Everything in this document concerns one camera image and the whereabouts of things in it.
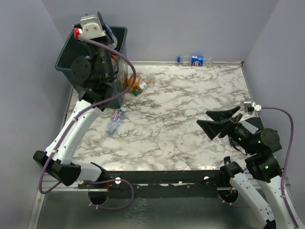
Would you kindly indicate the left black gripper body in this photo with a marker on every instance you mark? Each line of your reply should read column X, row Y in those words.
column 107, row 41

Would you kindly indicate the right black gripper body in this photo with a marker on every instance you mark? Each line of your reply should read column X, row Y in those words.
column 237, row 130

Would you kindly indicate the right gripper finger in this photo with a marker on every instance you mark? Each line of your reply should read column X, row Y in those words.
column 221, row 115
column 212, row 129

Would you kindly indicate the green cap tea bottle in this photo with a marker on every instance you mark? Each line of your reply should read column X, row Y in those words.
column 142, row 86

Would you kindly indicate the Pepsi bottle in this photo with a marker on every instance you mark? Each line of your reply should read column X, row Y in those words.
column 194, row 60

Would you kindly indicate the purple label water bottle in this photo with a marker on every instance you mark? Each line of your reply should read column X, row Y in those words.
column 115, row 121

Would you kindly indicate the blue label water bottle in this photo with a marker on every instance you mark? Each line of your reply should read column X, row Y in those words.
column 111, row 34

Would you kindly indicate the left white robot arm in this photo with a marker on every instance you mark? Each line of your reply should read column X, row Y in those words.
column 95, row 75

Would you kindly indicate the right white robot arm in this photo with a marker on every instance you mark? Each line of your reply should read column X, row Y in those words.
column 275, row 209

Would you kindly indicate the dark green plastic bin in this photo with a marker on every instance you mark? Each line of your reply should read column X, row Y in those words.
column 73, row 49

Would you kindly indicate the orange juice bottle left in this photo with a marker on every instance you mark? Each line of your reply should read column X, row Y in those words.
column 133, row 81

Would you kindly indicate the clear bottle behind tea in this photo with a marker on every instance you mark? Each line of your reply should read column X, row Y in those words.
column 149, row 79

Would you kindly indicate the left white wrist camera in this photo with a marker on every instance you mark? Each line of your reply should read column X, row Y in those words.
column 90, row 28

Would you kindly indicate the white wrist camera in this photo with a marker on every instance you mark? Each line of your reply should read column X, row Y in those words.
column 250, row 109
column 90, row 28

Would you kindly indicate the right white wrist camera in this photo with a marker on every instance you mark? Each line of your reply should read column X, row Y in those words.
column 250, row 109

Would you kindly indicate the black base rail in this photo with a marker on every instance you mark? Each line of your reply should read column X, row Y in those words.
column 173, row 184

